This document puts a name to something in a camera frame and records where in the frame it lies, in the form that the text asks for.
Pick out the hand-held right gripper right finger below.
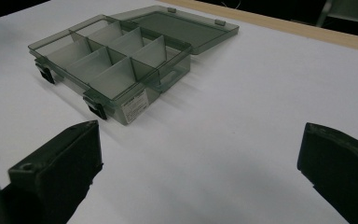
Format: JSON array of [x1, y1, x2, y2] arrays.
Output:
[[296, 121, 358, 224]]

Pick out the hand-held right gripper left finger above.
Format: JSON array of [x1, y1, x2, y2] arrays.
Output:
[[7, 119, 104, 224]]

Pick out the transparent grey compartment box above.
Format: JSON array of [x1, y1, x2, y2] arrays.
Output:
[[27, 5, 241, 126]]

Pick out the grey chair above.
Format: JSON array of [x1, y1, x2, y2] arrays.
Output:
[[316, 0, 358, 28]]

